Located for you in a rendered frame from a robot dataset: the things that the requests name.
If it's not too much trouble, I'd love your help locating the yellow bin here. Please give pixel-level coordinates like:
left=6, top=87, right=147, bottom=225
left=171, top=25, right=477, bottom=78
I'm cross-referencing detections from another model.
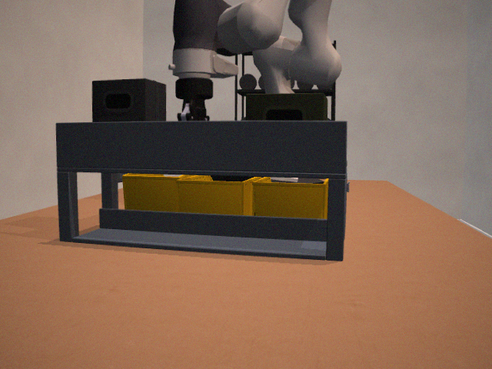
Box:
left=252, top=177, right=328, bottom=219
left=176, top=175, right=261, bottom=215
left=122, top=174, right=195, bottom=212

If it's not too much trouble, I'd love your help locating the dark grey metal shelf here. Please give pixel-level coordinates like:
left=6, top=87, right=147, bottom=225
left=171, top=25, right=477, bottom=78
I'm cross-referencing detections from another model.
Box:
left=56, top=121, right=350, bottom=261

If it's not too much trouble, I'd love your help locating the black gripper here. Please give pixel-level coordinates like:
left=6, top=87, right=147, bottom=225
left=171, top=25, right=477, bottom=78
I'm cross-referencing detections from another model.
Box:
left=175, top=78, right=213, bottom=121

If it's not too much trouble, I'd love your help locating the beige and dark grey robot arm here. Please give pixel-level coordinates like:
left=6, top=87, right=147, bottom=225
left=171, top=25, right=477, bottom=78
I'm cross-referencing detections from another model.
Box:
left=168, top=0, right=341, bottom=94

